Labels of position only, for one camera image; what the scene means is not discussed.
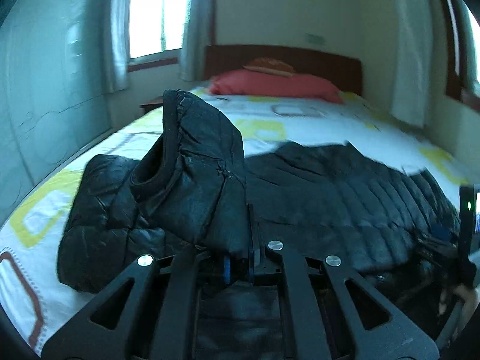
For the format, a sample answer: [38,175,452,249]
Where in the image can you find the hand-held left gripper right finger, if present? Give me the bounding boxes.
[245,203,440,360]

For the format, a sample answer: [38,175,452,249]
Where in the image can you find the brown wooden nightstand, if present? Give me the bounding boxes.
[139,95,164,115]

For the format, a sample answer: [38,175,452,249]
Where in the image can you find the black puffer jacket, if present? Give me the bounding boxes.
[56,89,466,360]

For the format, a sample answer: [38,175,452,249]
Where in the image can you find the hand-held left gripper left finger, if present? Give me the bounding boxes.
[40,248,233,360]

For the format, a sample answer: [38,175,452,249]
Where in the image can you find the white curtain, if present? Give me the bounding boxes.
[179,0,216,82]
[109,0,132,92]
[390,0,460,128]

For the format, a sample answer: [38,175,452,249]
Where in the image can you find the brown wooden headboard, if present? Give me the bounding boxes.
[204,44,364,96]

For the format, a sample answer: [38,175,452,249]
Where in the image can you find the red pillow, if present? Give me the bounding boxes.
[208,69,346,105]

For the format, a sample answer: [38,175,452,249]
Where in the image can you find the bed with patterned sheet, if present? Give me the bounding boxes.
[0,82,480,357]

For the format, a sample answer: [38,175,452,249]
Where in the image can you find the glossy grey wardrobe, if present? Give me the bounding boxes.
[0,0,115,226]

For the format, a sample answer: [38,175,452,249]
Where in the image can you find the window with brown frame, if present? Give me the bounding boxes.
[122,0,196,72]
[435,0,480,111]

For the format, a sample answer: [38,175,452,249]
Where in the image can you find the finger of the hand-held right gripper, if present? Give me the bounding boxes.
[414,225,462,261]

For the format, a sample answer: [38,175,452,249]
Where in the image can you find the orange patterned cushion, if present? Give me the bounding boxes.
[243,57,297,78]

